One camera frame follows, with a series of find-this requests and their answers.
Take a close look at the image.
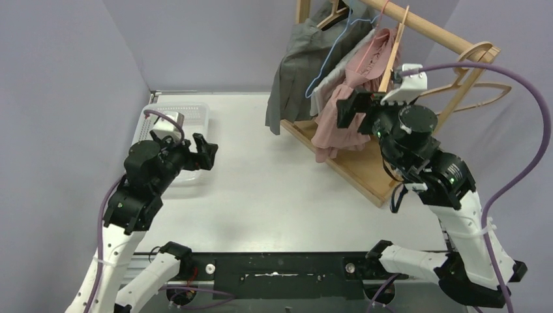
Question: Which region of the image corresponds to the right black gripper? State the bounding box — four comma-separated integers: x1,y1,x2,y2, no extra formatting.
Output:
338,87,418,171

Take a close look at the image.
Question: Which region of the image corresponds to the white garment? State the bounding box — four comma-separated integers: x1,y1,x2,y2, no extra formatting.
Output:
310,29,376,117

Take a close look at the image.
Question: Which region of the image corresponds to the pink garment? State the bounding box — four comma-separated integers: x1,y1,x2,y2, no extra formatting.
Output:
311,28,398,163

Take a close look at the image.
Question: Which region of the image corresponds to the grey pleated skirt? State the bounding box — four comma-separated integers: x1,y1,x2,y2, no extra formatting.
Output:
265,1,374,136

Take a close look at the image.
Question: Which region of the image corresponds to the blue wire hanger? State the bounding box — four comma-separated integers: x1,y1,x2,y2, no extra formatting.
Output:
305,7,383,99

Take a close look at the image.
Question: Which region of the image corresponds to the wooden hanger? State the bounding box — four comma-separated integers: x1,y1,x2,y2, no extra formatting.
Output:
419,41,512,119
378,5,410,93
317,0,350,29

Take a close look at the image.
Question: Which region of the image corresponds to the pink wire hanger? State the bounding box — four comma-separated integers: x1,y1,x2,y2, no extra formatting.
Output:
355,0,389,73

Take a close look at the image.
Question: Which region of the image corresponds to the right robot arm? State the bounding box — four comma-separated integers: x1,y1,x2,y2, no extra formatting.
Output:
336,88,527,308

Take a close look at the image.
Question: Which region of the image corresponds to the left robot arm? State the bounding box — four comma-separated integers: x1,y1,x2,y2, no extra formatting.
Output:
66,133,218,312

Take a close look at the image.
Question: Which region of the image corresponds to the wooden hanger rack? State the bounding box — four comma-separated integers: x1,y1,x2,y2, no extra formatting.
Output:
280,1,476,207

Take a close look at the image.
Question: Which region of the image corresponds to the wooden hanger at rack end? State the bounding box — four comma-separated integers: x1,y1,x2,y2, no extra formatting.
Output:
419,41,512,119

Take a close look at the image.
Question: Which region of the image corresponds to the white plastic basket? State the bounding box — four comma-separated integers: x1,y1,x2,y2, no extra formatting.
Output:
132,102,211,187

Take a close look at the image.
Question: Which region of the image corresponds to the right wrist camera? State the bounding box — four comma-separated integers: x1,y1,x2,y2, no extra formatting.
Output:
380,63,428,105

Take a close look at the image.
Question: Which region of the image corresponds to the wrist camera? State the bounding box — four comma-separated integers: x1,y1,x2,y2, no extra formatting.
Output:
151,111,185,143
380,63,428,105

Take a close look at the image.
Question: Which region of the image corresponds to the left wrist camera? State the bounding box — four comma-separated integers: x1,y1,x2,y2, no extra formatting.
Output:
151,111,185,143

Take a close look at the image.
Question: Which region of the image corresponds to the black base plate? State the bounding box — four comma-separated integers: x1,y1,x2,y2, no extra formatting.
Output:
170,252,391,300

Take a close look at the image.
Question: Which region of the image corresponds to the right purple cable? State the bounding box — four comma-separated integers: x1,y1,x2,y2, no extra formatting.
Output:
366,63,552,313

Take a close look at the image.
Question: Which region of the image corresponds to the purple cable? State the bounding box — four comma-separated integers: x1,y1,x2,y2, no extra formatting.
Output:
83,110,236,313
366,63,552,313

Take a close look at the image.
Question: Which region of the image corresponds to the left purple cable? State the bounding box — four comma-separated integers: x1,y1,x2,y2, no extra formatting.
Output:
83,110,236,313

